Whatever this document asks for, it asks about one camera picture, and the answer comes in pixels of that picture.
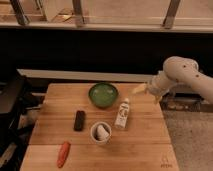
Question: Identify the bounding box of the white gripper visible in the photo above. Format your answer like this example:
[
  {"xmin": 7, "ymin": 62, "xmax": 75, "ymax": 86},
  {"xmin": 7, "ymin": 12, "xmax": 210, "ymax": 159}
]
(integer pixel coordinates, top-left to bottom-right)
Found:
[{"xmin": 132, "ymin": 73, "xmax": 174, "ymax": 104}]

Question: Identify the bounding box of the black eraser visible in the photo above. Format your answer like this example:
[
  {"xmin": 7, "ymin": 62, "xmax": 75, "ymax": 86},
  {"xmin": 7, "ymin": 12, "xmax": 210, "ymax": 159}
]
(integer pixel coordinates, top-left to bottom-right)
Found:
[{"xmin": 74, "ymin": 111, "xmax": 85, "ymax": 131}]

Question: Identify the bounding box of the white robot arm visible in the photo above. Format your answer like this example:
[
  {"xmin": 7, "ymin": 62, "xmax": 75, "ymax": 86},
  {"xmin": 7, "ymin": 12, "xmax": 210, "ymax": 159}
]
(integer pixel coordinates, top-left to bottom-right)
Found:
[{"xmin": 132, "ymin": 56, "xmax": 213, "ymax": 104}]

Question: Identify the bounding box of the white bottle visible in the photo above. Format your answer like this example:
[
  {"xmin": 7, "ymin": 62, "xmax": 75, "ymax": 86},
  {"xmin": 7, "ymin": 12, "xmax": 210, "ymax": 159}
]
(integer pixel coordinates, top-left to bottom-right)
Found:
[{"xmin": 114, "ymin": 98, "xmax": 130, "ymax": 129}]

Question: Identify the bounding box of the green bowl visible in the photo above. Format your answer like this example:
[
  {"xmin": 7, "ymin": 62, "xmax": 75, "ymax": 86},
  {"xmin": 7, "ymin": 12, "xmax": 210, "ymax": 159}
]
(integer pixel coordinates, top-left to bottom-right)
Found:
[{"xmin": 88, "ymin": 82, "xmax": 119, "ymax": 108}]

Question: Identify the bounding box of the white object in cup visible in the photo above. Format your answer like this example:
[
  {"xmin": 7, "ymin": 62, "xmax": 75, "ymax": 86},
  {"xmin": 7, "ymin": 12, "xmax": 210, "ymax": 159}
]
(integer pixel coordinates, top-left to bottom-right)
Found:
[{"xmin": 97, "ymin": 125, "xmax": 109, "ymax": 141}]

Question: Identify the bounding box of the white cup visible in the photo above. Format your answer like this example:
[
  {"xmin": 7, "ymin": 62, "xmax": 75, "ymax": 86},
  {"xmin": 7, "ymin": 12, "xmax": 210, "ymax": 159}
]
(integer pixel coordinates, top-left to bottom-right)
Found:
[{"xmin": 90, "ymin": 122, "xmax": 112, "ymax": 145}]

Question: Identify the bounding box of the orange carrot toy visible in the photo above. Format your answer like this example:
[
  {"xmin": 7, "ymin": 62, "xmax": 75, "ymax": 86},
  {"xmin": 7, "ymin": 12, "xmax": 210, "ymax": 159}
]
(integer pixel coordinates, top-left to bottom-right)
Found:
[{"xmin": 57, "ymin": 142, "xmax": 71, "ymax": 168}]

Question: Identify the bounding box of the black chair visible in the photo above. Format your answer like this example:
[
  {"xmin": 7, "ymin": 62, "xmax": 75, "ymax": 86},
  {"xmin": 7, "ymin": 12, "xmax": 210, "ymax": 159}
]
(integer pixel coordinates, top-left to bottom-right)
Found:
[{"xmin": 0, "ymin": 75, "xmax": 39, "ymax": 168}]

